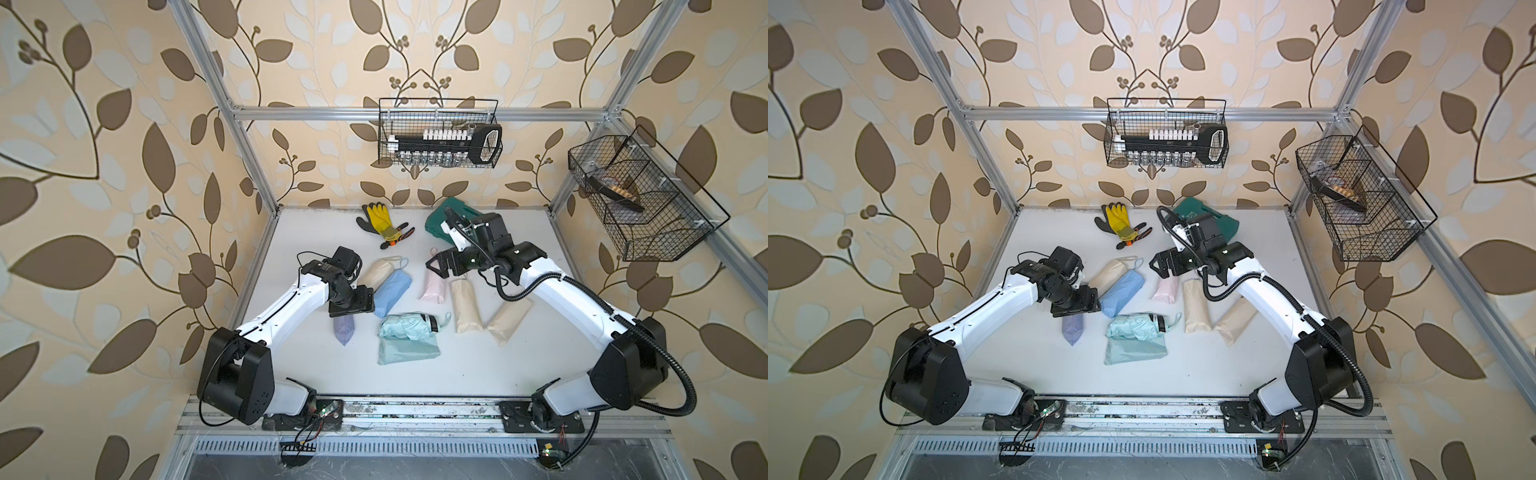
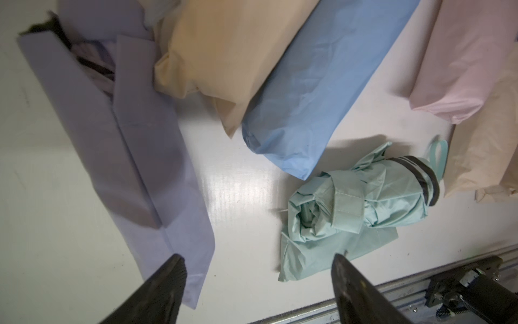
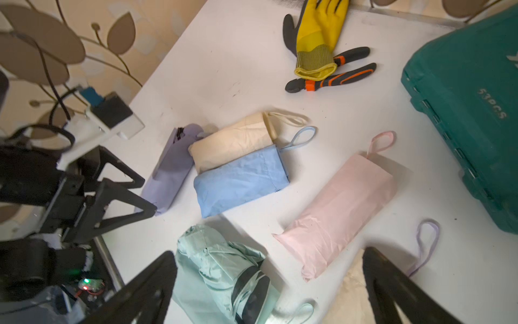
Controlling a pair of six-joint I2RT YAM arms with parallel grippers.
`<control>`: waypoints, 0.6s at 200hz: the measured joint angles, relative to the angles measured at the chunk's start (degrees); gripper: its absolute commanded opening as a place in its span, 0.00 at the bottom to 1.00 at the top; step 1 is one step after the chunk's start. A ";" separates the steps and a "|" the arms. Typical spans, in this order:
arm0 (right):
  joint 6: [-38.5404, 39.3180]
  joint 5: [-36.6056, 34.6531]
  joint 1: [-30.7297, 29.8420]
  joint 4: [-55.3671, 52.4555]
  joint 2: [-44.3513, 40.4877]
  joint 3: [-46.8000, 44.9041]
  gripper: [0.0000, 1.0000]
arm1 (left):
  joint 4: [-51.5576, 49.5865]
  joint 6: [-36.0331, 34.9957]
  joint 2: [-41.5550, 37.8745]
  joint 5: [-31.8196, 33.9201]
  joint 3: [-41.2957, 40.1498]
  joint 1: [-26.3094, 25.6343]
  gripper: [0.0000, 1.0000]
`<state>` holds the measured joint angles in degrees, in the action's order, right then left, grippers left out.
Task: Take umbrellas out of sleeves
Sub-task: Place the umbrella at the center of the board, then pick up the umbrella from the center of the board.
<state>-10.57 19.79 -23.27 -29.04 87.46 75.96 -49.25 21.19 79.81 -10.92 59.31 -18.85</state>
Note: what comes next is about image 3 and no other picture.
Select purple umbrella sleeve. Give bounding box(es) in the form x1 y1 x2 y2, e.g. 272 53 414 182
140 124 203 216

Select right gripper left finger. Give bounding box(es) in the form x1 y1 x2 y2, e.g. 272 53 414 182
82 251 178 324

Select mint green umbrella sleeve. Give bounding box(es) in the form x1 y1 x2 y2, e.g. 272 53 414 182
171 223 268 324

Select yellow black work glove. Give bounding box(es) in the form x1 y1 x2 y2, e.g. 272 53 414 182
283 0 349 81

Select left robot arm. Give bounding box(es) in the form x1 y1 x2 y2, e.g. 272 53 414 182
1 147 156 302

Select beige sleeved umbrella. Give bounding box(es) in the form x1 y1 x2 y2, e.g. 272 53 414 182
188 112 307 174

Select blue sleeved umbrella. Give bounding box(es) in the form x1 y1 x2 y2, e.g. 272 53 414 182
194 126 317 219

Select orange black pliers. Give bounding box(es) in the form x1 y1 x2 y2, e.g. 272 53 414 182
285 47 377 93

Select green plastic tool case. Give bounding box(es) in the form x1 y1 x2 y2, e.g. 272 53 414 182
401 6 517 234

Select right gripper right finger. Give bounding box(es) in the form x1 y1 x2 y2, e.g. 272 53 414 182
362 247 459 323

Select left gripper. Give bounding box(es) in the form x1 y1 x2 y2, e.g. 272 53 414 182
1 146 157 244

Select pink sleeved umbrella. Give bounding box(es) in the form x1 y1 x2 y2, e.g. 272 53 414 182
274 131 397 282

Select cream sleeved umbrella middle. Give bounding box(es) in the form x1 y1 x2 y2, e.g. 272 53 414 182
321 218 441 324

